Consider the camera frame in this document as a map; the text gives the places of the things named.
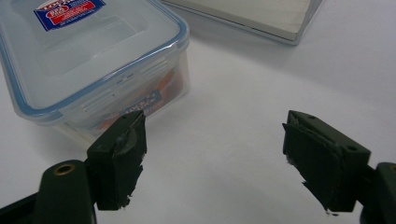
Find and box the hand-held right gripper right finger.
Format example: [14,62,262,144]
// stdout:
[281,109,396,224]

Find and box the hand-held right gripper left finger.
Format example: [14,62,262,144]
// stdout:
[33,109,148,224]

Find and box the clear plastic food container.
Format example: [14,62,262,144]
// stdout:
[0,0,191,145]

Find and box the grey flat board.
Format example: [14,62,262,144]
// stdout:
[160,0,323,47]

